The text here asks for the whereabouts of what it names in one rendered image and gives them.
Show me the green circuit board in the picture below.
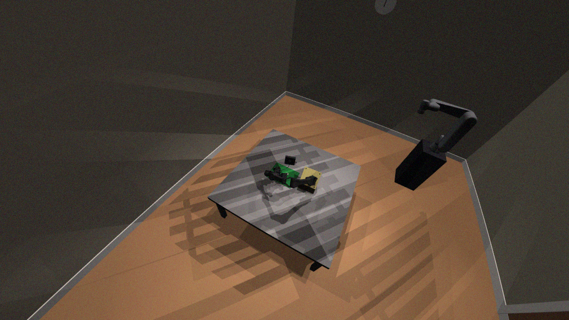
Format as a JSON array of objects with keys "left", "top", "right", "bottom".
[{"left": 271, "top": 162, "right": 300, "bottom": 187}]

